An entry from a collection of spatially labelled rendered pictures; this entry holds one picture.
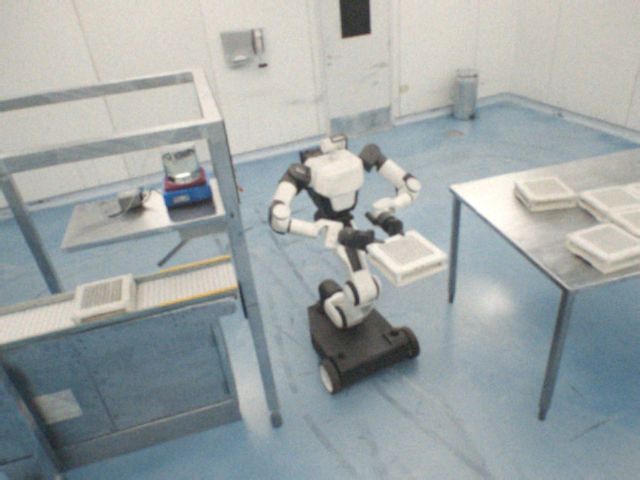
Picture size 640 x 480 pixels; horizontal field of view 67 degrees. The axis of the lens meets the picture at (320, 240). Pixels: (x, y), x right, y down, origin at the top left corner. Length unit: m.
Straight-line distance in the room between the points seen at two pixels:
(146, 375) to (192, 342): 0.28
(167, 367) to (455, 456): 1.47
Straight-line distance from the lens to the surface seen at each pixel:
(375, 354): 2.86
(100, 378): 2.59
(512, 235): 2.61
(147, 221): 2.05
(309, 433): 2.78
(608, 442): 2.94
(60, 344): 2.40
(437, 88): 7.11
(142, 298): 2.40
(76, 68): 5.73
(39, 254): 3.23
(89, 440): 2.89
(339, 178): 2.43
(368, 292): 2.61
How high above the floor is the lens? 2.21
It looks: 31 degrees down
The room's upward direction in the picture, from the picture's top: 6 degrees counter-clockwise
